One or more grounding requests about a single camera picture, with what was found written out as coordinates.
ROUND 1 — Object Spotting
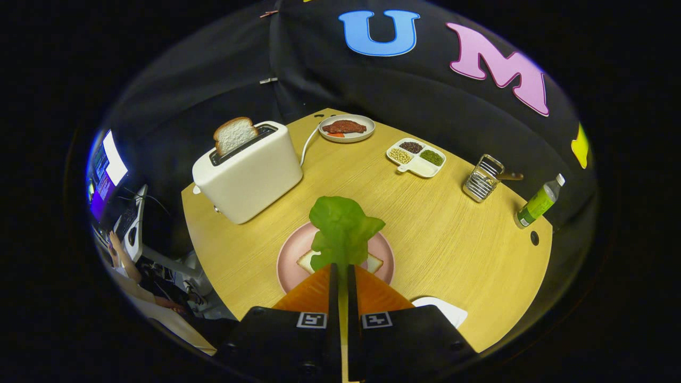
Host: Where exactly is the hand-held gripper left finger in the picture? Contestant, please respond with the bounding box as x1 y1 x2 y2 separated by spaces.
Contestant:
221 263 341 383

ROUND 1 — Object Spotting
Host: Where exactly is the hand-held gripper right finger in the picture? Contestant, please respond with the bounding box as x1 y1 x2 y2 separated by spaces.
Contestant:
347 264 477 383

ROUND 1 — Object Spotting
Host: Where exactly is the green lettuce leaf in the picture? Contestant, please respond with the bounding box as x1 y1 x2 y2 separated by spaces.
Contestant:
309 196 386 274

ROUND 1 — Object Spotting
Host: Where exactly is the toasted white bread slice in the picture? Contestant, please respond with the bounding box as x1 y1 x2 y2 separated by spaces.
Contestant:
213 116 259 157

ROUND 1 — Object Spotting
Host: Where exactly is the bread slice with crust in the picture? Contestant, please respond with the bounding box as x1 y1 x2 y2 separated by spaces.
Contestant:
297 249 385 276

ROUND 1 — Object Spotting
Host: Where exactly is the pink round plate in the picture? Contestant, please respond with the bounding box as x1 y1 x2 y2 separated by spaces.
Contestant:
276 221 396 294

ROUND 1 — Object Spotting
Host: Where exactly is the white plate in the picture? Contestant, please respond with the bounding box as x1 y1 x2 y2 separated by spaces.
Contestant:
411 296 469 329

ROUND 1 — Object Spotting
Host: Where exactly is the white toaster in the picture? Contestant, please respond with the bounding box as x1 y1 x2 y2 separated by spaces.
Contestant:
192 121 304 225

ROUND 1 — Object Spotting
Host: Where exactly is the white divided dish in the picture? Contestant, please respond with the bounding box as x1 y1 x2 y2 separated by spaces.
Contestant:
386 137 447 179

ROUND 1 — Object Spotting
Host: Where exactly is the grey round plate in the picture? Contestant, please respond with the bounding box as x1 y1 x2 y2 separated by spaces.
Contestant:
318 114 376 144

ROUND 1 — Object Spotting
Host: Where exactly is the red-brown meat slice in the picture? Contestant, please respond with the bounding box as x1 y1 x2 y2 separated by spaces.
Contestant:
322 120 368 135

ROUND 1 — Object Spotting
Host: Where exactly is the green label drink bottle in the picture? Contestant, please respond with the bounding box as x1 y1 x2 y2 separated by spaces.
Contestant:
513 173 566 229

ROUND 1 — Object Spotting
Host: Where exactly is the computer monitor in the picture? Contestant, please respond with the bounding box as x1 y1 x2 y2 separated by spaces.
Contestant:
85 129 129 221

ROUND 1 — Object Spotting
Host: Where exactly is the white toaster cable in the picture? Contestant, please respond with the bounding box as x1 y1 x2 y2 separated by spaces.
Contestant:
300 126 321 166

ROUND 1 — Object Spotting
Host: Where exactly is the metal wire rack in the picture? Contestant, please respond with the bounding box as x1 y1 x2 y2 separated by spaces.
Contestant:
462 154 505 203

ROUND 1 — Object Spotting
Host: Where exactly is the white chair frame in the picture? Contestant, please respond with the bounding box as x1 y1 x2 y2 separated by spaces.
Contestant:
121 184 216 312

